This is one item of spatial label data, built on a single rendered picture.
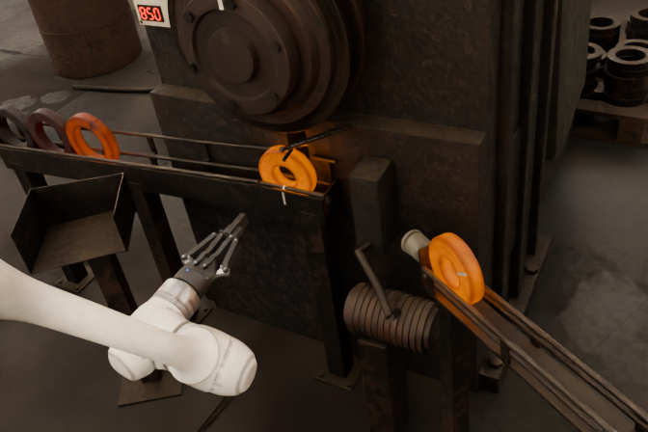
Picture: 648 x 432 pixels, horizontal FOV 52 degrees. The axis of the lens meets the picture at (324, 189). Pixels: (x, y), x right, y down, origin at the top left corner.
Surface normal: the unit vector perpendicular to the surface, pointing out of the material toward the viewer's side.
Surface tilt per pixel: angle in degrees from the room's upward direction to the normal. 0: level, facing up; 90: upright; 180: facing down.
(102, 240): 5
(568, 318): 0
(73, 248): 5
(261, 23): 90
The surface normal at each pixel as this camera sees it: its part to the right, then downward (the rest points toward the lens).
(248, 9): -0.47, 0.56
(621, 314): -0.12, -0.81
